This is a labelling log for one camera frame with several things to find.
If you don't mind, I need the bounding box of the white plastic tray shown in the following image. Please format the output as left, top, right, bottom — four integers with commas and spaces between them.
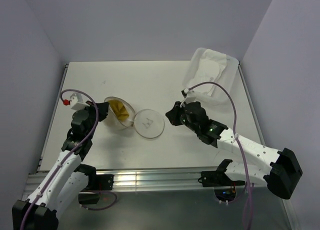
182, 47, 239, 105

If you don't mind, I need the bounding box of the purple cable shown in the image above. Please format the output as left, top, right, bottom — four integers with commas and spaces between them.
19, 89, 118, 228
187, 81, 255, 228

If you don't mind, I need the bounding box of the white bra in tray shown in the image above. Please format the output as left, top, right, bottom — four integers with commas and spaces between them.
183, 47, 227, 88

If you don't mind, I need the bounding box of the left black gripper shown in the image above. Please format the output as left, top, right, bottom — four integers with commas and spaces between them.
81, 100, 109, 139

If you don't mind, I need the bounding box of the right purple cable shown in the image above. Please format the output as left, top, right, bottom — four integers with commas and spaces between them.
187, 81, 255, 228

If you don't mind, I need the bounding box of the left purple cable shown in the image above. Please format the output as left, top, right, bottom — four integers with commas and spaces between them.
19, 89, 118, 228

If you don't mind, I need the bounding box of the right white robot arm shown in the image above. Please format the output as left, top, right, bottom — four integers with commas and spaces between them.
165, 101, 303, 200

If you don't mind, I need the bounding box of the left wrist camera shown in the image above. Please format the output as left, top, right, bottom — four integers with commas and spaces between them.
62, 92, 88, 111

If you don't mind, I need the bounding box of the aluminium mounting rail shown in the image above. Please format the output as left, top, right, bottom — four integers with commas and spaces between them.
22, 161, 267, 199

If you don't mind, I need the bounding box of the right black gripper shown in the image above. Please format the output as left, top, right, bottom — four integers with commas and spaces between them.
165, 100, 199, 134

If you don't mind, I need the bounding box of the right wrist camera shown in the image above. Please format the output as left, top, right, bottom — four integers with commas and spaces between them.
180, 88, 196, 108

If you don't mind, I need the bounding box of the white mesh laundry bag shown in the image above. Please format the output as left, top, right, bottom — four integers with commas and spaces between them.
104, 96, 165, 139

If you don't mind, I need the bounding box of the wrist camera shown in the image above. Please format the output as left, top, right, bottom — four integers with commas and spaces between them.
180, 88, 196, 108
62, 92, 88, 111

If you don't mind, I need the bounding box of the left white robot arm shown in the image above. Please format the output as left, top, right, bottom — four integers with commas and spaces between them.
12, 101, 109, 230

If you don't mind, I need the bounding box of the yellow bra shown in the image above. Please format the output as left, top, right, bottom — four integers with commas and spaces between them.
108, 99, 130, 122

